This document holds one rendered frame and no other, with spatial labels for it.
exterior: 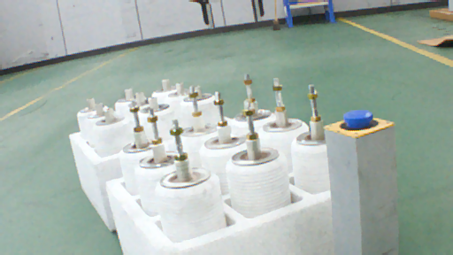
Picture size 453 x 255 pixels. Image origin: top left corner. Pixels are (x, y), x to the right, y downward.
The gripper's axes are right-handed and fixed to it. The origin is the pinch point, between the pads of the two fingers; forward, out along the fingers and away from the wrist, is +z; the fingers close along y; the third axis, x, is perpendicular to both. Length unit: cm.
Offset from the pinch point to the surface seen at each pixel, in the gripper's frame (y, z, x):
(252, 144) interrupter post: 0.4, 19.5, 0.9
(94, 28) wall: 135, 8, -673
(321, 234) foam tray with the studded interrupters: -8.1, 34.7, 5.3
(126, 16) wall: 83, 0, -665
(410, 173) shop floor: -44, 47, -39
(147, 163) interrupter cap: 17.3, 21.6, -6.0
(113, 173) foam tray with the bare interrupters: 30, 33, -39
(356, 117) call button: -12.0, 14.1, 15.3
